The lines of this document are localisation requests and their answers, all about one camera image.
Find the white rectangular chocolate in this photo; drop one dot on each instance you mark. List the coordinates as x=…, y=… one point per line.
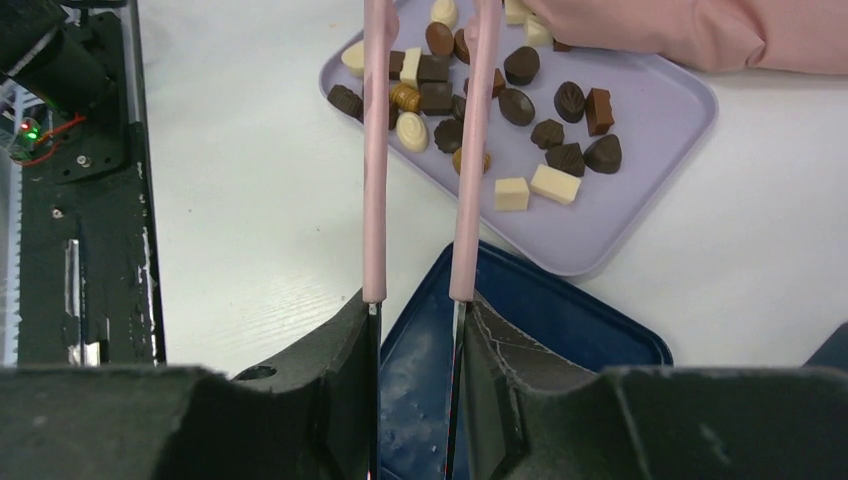
x=555, y=184

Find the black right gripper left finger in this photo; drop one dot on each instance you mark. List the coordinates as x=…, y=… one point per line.
x=307, y=412

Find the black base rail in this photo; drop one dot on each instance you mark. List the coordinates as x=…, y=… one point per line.
x=80, y=282

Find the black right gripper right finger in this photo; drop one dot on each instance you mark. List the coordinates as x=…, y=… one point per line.
x=531, y=414

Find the dark blue chocolate box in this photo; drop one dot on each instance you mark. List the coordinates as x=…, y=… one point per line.
x=833, y=352

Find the pink cloth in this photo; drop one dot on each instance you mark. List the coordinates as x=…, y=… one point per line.
x=711, y=36

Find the dark heart chocolate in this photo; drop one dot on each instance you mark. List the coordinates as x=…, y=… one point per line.
x=604, y=155

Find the dark leaf oval chocolate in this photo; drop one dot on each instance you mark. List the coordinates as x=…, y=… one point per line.
x=569, y=102

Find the dark blue box lid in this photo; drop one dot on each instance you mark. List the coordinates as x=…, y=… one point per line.
x=540, y=310

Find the white square chocolate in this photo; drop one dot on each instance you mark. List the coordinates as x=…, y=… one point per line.
x=511, y=194

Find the lilac plastic tray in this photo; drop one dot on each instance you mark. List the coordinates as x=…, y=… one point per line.
x=660, y=110

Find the dark round chocolate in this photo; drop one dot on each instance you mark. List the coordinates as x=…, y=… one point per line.
x=521, y=66

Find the caramel ridged chocolate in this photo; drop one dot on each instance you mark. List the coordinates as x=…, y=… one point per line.
x=457, y=158

